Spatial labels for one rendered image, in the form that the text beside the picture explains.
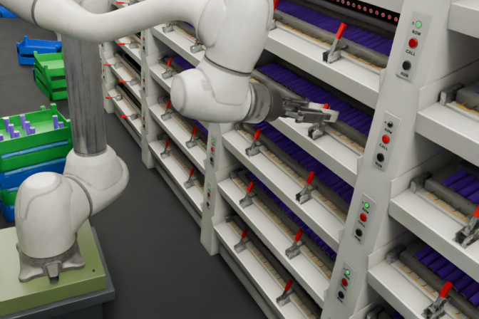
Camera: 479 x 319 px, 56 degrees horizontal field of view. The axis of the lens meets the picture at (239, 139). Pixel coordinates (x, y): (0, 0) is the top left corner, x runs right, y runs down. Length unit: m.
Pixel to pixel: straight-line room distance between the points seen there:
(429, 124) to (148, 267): 1.24
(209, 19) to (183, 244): 1.22
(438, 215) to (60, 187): 0.97
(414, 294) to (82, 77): 1.01
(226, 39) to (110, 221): 1.33
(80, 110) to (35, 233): 0.37
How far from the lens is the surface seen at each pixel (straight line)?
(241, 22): 0.84
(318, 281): 1.33
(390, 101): 0.95
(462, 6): 0.85
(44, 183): 1.38
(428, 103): 0.92
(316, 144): 1.14
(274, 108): 0.99
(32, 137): 1.96
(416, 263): 1.11
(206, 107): 0.88
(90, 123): 1.41
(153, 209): 2.09
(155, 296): 1.72
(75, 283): 1.44
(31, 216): 1.37
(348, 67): 1.06
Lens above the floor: 1.27
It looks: 28 degrees down
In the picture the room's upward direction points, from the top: 6 degrees clockwise
